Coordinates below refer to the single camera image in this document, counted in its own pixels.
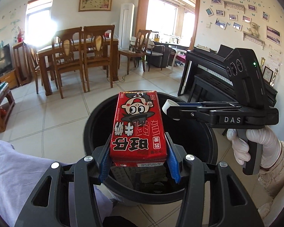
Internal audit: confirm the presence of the person's right forearm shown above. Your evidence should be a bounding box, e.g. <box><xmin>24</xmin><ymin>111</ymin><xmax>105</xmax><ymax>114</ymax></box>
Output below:
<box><xmin>257</xmin><ymin>141</ymin><xmax>284</xmax><ymax>223</ymax></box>

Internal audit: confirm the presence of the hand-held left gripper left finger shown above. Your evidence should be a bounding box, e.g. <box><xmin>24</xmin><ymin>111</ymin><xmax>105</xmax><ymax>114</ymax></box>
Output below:
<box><xmin>14</xmin><ymin>136</ymin><xmax>112</xmax><ymax>227</ymax></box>

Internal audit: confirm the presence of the small white cup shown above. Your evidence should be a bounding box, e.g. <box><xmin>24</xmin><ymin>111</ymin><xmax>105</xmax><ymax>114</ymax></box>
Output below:
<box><xmin>162</xmin><ymin>100</ymin><xmax>180</xmax><ymax>121</ymax></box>

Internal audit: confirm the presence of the black television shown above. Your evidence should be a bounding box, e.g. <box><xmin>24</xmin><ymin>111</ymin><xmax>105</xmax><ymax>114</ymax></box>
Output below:
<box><xmin>0</xmin><ymin>44</ymin><xmax>13</xmax><ymax>81</ymax></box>

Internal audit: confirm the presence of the black piano bench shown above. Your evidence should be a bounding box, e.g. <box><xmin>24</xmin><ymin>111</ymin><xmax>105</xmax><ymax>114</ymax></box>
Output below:
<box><xmin>188</xmin><ymin>74</ymin><xmax>235</xmax><ymax>102</ymax></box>

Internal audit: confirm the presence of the person's right hand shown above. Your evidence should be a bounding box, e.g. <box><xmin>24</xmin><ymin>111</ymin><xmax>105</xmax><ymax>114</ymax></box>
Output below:
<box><xmin>226</xmin><ymin>126</ymin><xmax>282</xmax><ymax>168</ymax></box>

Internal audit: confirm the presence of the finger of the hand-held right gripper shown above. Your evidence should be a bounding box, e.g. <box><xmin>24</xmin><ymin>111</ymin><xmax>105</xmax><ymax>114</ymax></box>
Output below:
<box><xmin>176</xmin><ymin>100</ymin><xmax>238</xmax><ymax>108</ymax></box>
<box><xmin>166</xmin><ymin>104</ymin><xmax>245</xmax><ymax>123</ymax></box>

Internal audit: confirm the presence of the teddy bear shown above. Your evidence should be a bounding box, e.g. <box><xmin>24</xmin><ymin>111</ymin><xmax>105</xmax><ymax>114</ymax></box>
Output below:
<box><xmin>248</xmin><ymin>22</ymin><xmax>260</xmax><ymax>37</ymax></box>

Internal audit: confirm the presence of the black piano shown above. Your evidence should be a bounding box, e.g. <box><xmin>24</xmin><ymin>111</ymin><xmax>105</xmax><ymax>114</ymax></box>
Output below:
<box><xmin>177</xmin><ymin>44</ymin><xmax>278</xmax><ymax>107</ymax></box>

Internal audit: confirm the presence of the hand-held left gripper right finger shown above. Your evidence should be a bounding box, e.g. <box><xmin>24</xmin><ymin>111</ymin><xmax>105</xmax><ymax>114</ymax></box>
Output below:
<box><xmin>164</xmin><ymin>134</ymin><xmax>267</xmax><ymax>227</ymax></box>

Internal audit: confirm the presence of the group of wall photos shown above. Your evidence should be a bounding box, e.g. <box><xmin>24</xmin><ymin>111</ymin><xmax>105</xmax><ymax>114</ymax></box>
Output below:
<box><xmin>205</xmin><ymin>0</ymin><xmax>284</xmax><ymax>67</ymax></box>

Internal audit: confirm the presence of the white standing air conditioner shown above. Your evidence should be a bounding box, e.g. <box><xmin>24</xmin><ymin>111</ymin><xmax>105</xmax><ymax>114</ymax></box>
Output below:
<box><xmin>119</xmin><ymin>3</ymin><xmax>136</xmax><ymax>52</ymax></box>

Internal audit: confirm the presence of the wooden television stand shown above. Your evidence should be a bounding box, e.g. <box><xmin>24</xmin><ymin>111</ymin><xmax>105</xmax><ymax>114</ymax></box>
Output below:
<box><xmin>0</xmin><ymin>68</ymin><xmax>19</xmax><ymax>90</ymax></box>

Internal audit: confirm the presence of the black armchair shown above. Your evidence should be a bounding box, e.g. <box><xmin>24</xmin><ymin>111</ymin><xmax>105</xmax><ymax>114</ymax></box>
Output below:
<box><xmin>145</xmin><ymin>39</ymin><xmax>171</xmax><ymax>68</ymax></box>

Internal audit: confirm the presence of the white plastic chair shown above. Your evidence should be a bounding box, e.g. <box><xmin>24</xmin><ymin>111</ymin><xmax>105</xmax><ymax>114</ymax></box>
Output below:
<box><xmin>172</xmin><ymin>48</ymin><xmax>187</xmax><ymax>72</ymax></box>

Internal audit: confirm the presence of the tall wooden side table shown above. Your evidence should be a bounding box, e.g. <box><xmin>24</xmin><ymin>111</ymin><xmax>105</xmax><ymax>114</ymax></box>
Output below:
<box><xmin>12</xmin><ymin>41</ymin><xmax>30</xmax><ymax>87</ymax></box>

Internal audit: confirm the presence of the window with roller blind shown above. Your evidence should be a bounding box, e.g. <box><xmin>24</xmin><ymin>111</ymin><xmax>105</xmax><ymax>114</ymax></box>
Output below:
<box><xmin>26</xmin><ymin>0</ymin><xmax>55</xmax><ymax>48</ymax></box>

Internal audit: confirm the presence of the red milk carton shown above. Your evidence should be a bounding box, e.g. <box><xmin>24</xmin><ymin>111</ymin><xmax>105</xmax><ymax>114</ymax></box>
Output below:
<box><xmin>109</xmin><ymin>90</ymin><xmax>168</xmax><ymax>166</ymax></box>

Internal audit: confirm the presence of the purple printed tablecloth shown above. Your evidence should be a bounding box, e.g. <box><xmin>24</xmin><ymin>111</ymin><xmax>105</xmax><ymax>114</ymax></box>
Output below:
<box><xmin>0</xmin><ymin>139</ymin><xmax>114</xmax><ymax>220</ymax></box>

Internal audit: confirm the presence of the framed flower picture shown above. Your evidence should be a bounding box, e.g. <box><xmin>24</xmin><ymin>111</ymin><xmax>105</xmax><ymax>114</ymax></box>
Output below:
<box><xmin>79</xmin><ymin>0</ymin><xmax>113</xmax><ymax>12</ymax></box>

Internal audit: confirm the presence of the white wall shelf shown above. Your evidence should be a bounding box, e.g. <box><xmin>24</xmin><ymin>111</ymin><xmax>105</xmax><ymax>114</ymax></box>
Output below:
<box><xmin>243</xmin><ymin>31</ymin><xmax>265</xmax><ymax>50</ymax></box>
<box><xmin>224</xmin><ymin>0</ymin><xmax>245</xmax><ymax>12</ymax></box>

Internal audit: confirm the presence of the wooden dining table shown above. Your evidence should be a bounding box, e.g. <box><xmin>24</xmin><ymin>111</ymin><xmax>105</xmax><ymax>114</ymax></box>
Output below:
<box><xmin>37</xmin><ymin>37</ymin><xmax>120</xmax><ymax>96</ymax></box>

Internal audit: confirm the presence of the black trash bin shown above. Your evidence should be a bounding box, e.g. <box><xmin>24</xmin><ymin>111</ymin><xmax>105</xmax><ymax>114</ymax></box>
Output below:
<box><xmin>82</xmin><ymin>92</ymin><xmax>218</xmax><ymax>206</ymax></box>

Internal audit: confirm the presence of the wooden coffee table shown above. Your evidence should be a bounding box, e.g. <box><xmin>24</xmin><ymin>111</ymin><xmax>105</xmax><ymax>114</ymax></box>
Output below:
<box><xmin>0</xmin><ymin>82</ymin><xmax>16</xmax><ymax>133</ymax></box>

